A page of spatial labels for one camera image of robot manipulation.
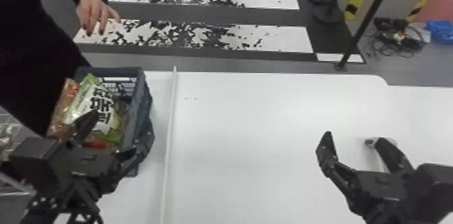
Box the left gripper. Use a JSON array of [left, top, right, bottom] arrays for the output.
[[53, 109, 156, 196]]

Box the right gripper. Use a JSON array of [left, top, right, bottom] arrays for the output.
[[315, 131, 418, 224]]

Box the green snack packet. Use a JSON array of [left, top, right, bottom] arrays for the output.
[[61, 73, 123, 142]]

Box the blue basket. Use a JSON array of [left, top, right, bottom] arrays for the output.
[[73, 66, 156, 177]]

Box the orange snack packet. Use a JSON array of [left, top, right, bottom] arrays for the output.
[[47, 78, 81, 138]]

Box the person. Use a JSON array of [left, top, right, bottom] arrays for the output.
[[0, 0, 121, 138]]

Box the person's hand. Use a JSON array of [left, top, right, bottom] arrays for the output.
[[75, 0, 121, 37]]

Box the blue tray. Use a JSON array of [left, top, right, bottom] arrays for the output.
[[425, 19, 453, 45]]

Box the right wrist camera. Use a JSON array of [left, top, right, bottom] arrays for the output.
[[411, 163, 453, 224]]

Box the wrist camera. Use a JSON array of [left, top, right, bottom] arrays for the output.
[[9, 136, 61, 188], [411, 163, 453, 224]]

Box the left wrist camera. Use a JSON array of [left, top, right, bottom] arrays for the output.
[[9, 136, 61, 188]]

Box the black cable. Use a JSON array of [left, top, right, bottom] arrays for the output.
[[365, 16, 426, 59]]

